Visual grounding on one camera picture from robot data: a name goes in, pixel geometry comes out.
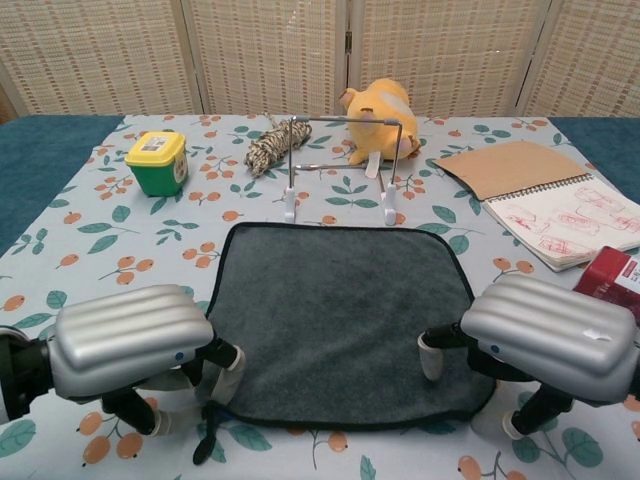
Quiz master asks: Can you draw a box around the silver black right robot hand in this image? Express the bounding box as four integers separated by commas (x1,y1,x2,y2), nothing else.
417,273,639,441

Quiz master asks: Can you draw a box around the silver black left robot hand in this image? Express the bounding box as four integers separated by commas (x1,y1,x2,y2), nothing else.
49,283,247,436

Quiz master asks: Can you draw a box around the grey and blue microfibre towel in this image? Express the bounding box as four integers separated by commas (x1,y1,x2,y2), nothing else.
192,222,497,466

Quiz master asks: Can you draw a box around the metal wire stand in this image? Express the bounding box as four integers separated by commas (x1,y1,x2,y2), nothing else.
282,114,406,227

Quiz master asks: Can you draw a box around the red box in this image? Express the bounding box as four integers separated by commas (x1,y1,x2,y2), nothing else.
571,245,640,321

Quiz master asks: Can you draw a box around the floral fruit print tablecloth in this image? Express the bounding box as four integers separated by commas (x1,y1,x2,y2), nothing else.
0,113,640,480

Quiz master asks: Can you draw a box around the green container with yellow lid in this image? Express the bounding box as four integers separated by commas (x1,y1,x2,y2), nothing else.
123,130,190,198

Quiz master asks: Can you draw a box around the spiral notebook with brown cover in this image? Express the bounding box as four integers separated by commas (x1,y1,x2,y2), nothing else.
432,139,640,274

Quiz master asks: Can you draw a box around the yellow plush toy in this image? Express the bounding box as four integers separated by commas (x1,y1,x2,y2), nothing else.
338,78,422,165

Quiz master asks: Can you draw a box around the woven folding screen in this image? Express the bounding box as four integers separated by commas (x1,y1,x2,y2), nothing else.
0,0,640,126

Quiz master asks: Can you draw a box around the bundle of striped rope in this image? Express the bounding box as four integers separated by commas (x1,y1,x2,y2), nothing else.
243,112,312,180

